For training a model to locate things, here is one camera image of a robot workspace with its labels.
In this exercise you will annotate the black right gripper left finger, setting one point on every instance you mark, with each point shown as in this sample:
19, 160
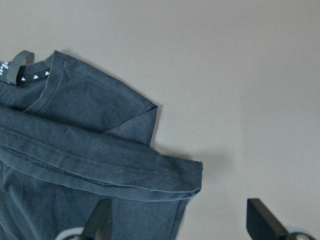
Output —
99, 225

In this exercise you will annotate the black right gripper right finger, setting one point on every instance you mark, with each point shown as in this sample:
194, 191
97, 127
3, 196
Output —
261, 224

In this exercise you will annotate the black graphic t-shirt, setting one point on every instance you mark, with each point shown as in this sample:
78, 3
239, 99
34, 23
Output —
71, 135

